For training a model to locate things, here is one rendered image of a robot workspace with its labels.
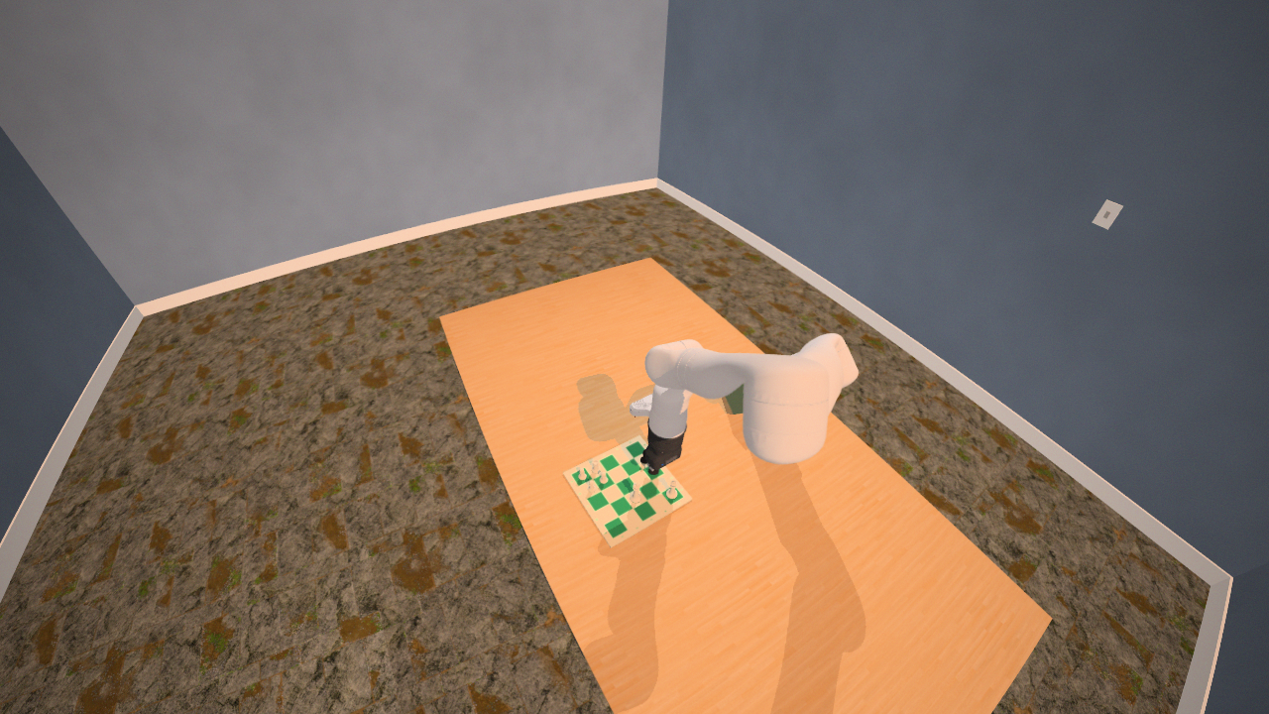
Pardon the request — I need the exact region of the green and cream chessboard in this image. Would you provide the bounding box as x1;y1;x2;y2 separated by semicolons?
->
563;436;692;548

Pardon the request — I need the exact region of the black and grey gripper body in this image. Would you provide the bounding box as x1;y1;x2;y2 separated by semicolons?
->
629;394;688;471

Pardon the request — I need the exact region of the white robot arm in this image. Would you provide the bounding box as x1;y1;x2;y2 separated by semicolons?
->
643;334;859;464

